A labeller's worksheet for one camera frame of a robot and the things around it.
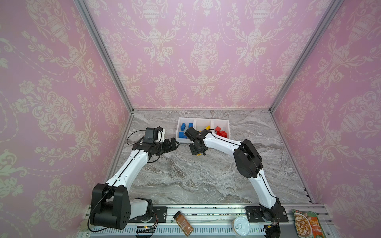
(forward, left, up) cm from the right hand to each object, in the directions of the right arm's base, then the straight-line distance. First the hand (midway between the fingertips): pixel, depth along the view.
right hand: (196, 150), depth 96 cm
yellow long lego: (+16, -9, +3) cm, 19 cm away
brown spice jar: (-41, +7, +3) cm, 42 cm away
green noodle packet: (-42, -51, -2) cm, 67 cm away
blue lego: (+19, +3, +3) cm, 20 cm away
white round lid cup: (-42, -18, +3) cm, 46 cm away
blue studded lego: (+19, +9, +3) cm, 21 cm away
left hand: (-3, +13, +12) cm, 18 cm away
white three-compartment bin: (+20, -19, -1) cm, 27 cm away
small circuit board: (-40, +28, -4) cm, 49 cm away
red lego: (+18, -17, -1) cm, 24 cm away
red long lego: (+10, -20, +1) cm, 23 cm away
